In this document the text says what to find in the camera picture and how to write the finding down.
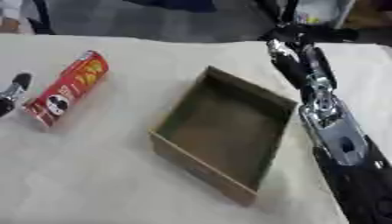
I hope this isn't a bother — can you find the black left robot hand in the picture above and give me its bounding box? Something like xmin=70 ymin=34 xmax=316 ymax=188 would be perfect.
xmin=0 ymin=72 xmax=34 ymax=118

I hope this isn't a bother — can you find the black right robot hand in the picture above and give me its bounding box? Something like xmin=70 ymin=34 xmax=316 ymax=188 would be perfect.
xmin=264 ymin=38 xmax=340 ymax=103

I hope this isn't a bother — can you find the open tan cardboard box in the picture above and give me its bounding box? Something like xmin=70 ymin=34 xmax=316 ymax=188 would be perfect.
xmin=147 ymin=65 xmax=300 ymax=207

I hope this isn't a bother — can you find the black tripod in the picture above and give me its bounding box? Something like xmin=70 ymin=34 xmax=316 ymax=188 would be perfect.
xmin=254 ymin=0 xmax=361 ymax=46

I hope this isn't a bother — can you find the red cylindrical snack can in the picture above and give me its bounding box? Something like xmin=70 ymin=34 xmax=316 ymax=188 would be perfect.
xmin=19 ymin=49 xmax=112 ymax=129

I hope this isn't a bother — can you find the white bin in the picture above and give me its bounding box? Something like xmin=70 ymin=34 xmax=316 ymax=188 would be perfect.
xmin=294 ymin=0 xmax=355 ymax=29

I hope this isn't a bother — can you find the black chair leg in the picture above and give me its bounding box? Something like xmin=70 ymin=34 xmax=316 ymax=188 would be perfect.
xmin=25 ymin=0 xmax=57 ymax=36

